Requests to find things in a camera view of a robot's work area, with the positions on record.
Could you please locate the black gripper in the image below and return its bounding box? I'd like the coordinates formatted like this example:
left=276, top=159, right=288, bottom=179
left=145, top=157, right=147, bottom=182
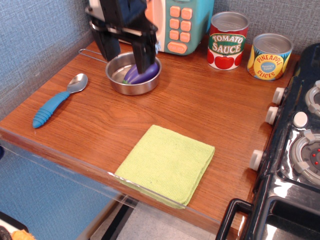
left=85, top=6, right=159, bottom=74

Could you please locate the small steel pan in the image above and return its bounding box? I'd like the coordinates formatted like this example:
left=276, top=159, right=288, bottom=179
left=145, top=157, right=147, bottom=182
left=78, top=48, right=162, bottom=96

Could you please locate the purple toy eggplant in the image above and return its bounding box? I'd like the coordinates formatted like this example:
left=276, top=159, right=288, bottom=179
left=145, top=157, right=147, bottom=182
left=122, top=63, right=159, bottom=85

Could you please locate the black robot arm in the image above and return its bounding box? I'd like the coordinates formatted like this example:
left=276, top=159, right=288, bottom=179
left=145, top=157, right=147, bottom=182
left=85, top=0, right=158, bottom=74

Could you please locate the green folded cloth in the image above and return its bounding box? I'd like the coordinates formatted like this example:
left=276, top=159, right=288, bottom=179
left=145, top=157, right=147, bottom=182
left=115, top=125, right=215, bottom=209

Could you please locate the teal toy microwave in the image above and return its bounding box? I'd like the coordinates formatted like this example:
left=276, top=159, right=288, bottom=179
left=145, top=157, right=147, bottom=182
left=88, top=0, right=215, bottom=56

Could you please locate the tomato sauce can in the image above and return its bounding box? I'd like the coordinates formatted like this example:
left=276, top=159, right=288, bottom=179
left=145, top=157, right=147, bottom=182
left=207, top=11, right=250, bottom=71

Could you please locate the pineapple slices can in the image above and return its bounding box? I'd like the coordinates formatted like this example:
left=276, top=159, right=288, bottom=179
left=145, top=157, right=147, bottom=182
left=247, top=33, right=294, bottom=81

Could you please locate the clear acrylic edge guard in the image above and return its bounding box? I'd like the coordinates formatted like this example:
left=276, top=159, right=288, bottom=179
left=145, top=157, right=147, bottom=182
left=0, top=129, right=219, bottom=229

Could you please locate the black toy stove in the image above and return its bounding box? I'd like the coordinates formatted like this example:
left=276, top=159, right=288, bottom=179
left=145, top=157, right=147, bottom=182
left=216, top=43, right=320, bottom=240

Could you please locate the blue handled metal spoon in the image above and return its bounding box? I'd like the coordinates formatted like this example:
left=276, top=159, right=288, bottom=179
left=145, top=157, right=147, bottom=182
left=32, top=73, right=88, bottom=129

